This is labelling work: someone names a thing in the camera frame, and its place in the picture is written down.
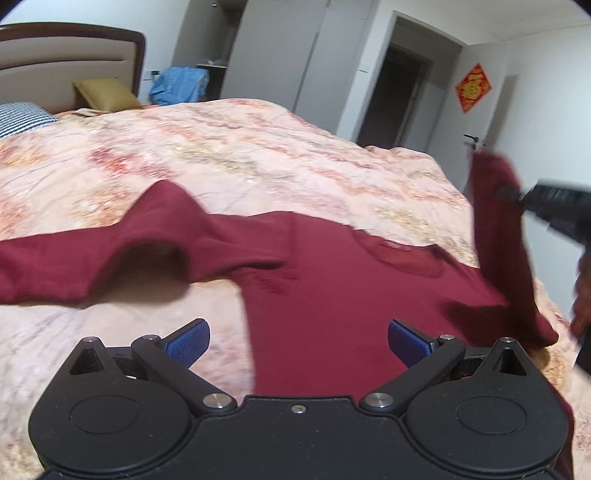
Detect floral peach bed quilt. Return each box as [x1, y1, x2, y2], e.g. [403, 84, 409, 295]
[1, 100, 573, 479]

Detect red fu door decoration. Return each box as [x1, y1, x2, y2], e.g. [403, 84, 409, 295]
[455, 63, 492, 114]

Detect white bedroom door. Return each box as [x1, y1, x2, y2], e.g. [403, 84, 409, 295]
[428, 42, 508, 191]

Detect person's right hand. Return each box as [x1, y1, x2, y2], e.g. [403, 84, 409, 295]
[571, 254, 591, 338]

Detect olive green pillow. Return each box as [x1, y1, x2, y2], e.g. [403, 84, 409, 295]
[73, 78, 142, 113]

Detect grey built-in wardrobe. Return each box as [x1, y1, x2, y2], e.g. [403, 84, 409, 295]
[172, 0, 377, 132]

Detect dark red knit sweater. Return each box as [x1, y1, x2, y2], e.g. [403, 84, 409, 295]
[1, 150, 558, 397]

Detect black white checkered pillow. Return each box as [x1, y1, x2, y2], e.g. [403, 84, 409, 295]
[0, 102, 58, 138]

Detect beige padded headboard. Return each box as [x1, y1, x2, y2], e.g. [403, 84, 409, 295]
[1, 22, 145, 113]

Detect black door handle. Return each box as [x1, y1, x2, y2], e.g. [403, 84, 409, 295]
[464, 134, 484, 150]

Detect blue clothes pile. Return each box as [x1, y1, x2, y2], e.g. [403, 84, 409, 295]
[149, 67, 209, 106]

